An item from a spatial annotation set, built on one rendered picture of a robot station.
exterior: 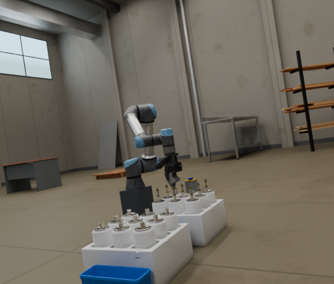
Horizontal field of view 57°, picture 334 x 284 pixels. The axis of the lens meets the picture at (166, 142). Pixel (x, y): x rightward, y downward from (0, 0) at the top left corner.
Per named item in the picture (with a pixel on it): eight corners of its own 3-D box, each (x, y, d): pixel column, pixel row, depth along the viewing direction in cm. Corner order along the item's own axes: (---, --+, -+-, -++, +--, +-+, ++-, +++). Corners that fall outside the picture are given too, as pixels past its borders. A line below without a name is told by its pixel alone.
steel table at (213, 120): (263, 150, 869) (258, 112, 870) (239, 159, 689) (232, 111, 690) (236, 152, 912) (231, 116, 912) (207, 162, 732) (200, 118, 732)
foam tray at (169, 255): (86, 286, 144) (80, 248, 144) (132, 254, 179) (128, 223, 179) (157, 294, 126) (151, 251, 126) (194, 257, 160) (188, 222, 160)
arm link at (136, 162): (124, 176, 241) (121, 159, 241) (141, 173, 245) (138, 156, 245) (127, 177, 230) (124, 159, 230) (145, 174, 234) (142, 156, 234)
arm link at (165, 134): (169, 128, 194) (174, 127, 186) (172, 145, 194) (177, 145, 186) (157, 130, 192) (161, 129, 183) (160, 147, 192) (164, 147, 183)
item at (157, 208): (153, 232, 192) (149, 203, 192) (159, 227, 201) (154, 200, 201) (168, 231, 189) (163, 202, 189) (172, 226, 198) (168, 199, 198)
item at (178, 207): (168, 231, 190) (164, 202, 190) (179, 226, 196) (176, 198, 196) (179, 233, 182) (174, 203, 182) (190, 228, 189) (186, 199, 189)
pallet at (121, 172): (119, 178, 678) (118, 172, 678) (92, 180, 725) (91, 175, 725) (152, 169, 784) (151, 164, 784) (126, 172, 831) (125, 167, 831)
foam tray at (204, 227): (148, 244, 192) (143, 216, 192) (177, 225, 226) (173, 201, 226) (205, 246, 173) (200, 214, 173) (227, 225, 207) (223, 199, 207)
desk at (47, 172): (37, 191, 649) (32, 160, 650) (5, 194, 717) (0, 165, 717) (63, 185, 706) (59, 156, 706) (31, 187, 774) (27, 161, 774)
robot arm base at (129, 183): (121, 190, 235) (119, 178, 235) (133, 186, 248) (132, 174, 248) (137, 190, 227) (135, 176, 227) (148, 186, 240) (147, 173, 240)
